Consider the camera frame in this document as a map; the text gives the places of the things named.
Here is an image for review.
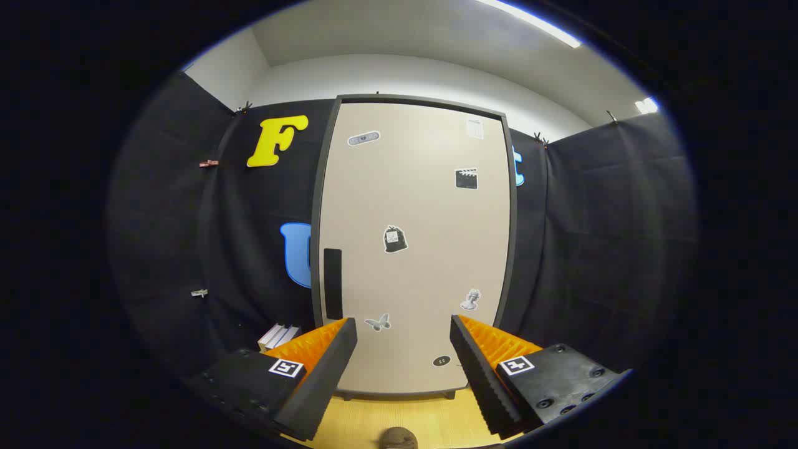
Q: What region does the black backdrop cloth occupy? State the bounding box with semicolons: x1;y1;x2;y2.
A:
109;70;699;381

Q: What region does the blue grey book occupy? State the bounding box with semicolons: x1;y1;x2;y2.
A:
272;324;302;351

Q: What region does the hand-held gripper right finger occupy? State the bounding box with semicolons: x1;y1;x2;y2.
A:
450;315;632;437

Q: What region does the dark grey shoe cabinet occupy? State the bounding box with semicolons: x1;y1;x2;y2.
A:
310;94;518;400

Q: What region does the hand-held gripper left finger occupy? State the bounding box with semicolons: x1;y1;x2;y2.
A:
187;317;358;442

